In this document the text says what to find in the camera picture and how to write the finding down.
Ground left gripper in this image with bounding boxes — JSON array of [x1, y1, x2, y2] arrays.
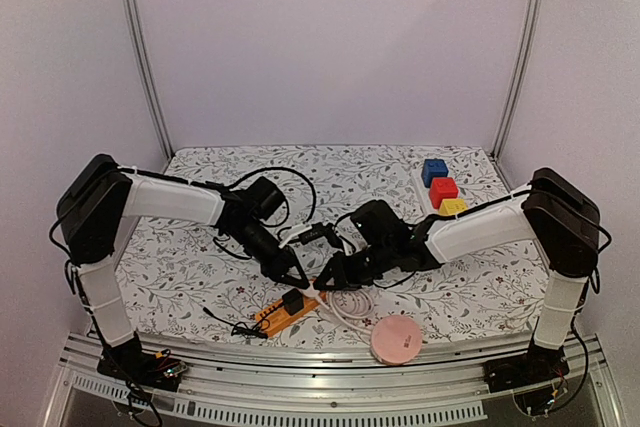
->
[[231, 224, 310, 293]]

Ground black plug adapter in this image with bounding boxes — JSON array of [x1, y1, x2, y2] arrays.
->
[[203, 289, 305, 340]]

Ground white power cable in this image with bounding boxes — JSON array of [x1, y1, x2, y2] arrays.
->
[[304, 284, 381, 343]]

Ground orange power strip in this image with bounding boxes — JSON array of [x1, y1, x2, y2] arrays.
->
[[254, 289, 320, 338]]

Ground pink round power socket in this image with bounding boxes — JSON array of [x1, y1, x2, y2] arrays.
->
[[370, 315, 423, 366]]

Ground white multicolour power strip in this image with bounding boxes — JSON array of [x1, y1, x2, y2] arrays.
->
[[411, 170, 435, 216]]

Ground yellow cube socket adapter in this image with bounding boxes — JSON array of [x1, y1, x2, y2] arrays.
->
[[438, 198, 468, 216]]

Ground red cube socket adapter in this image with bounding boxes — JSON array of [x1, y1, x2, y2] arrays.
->
[[429, 177, 459, 209]]

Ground blue cube socket adapter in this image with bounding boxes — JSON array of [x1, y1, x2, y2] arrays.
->
[[421, 159, 449, 188]]

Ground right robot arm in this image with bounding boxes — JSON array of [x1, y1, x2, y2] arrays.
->
[[313, 167, 611, 392]]

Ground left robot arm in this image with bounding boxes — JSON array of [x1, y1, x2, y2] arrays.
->
[[49, 154, 310, 392]]

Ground floral table mat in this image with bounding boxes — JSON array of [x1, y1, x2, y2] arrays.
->
[[116, 146, 547, 350]]

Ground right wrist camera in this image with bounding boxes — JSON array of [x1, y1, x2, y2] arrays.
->
[[332, 228, 358, 256]]

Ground right aluminium frame post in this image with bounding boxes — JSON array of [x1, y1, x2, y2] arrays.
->
[[490, 0, 543, 163]]

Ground aluminium frame post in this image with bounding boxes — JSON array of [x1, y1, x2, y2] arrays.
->
[[490, 0, 543, 163], [122, 0, 174, 160]]

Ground left aluminium frame post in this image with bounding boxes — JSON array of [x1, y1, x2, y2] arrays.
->
[[122, 0, 174, 160]]

